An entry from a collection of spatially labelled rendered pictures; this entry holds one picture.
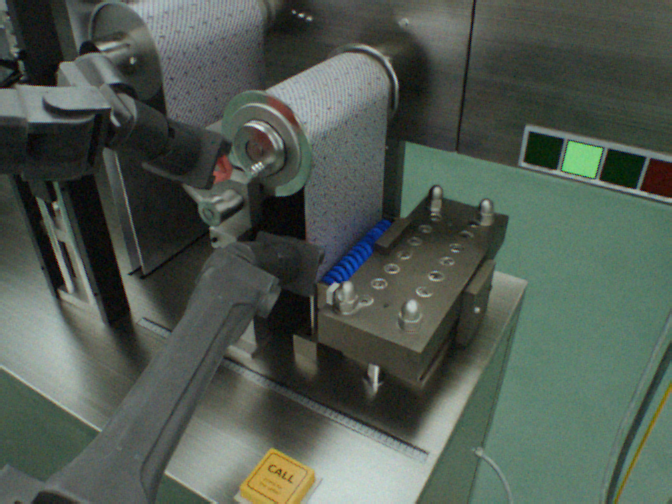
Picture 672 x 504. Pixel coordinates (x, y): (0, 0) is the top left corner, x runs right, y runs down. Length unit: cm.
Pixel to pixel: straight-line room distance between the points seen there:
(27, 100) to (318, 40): 62
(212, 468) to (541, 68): 74
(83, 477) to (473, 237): 78
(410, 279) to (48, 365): 60
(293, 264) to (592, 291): 211
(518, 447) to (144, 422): 171
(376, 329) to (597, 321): 185
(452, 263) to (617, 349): 160
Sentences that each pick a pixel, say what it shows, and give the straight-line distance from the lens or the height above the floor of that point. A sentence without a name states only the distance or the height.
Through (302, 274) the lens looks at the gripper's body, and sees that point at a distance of 75.
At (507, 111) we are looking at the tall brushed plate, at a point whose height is 123.
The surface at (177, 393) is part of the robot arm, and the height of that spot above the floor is 126.
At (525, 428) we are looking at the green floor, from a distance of 207.
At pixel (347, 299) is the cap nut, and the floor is 106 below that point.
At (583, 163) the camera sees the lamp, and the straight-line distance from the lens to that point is 96.
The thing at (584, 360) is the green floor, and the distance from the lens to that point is 237.
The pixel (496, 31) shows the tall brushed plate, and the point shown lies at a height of 135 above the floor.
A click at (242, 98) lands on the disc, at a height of 131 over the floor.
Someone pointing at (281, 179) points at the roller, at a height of 121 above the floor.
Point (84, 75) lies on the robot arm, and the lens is 66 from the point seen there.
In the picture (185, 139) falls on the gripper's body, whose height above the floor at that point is 131.
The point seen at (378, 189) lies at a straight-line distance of 98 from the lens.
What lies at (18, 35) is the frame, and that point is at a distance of 85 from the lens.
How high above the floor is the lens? 157
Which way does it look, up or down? 35 degrees down
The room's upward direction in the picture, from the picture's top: straight up
